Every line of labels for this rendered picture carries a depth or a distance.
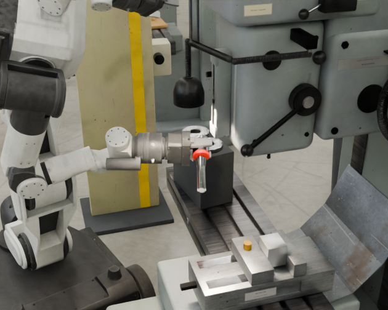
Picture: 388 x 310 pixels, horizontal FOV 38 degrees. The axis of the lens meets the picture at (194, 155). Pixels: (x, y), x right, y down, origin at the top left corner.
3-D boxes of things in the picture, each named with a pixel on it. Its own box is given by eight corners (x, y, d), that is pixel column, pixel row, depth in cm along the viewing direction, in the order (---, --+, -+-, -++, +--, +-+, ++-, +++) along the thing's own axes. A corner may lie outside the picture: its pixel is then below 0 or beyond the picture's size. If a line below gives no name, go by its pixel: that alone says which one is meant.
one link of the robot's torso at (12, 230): (6, 249, 214) (0, 220, 208) (55, 232, 224) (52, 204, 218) (24, 278, 199) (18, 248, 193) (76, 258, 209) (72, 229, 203)
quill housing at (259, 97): (242, 163, 129) (247, 26, 114) (214, 127, 146) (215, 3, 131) (316, 152, 133) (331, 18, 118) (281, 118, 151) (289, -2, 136)
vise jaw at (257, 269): (250, 286, 136) (251, 274, 134) (230, 250, 149) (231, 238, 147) (273, 282, 138) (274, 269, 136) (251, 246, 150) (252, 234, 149)
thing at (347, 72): (322, 144, 130) (334, 34, 118) (279, 106, 151) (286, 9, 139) (393, 133, 135) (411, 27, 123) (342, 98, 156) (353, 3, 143)
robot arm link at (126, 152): (149, 142, 163) (110, 141, 163) (147, 123, 154) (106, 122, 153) (147, 177, 158) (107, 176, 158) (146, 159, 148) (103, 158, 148)
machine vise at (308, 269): (204, 318, 137) (204, 283, 132) (188, 279, 149) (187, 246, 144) (332, 290, 145) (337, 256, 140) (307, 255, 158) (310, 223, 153)
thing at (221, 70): (214, 138, 133) (215, 53, 124) (209, 131, 137) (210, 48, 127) (230, 136, 134) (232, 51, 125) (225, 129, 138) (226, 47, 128)
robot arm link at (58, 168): (91, 179, 155) (23, 204, 151) (80, 152, 161) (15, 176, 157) (84, 157, 147) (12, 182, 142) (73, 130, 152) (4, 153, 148)
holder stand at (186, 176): (199, 210, 179) (199, 155, 170) (172, 179, 197) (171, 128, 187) (233, 201, 183) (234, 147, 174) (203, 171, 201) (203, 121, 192)
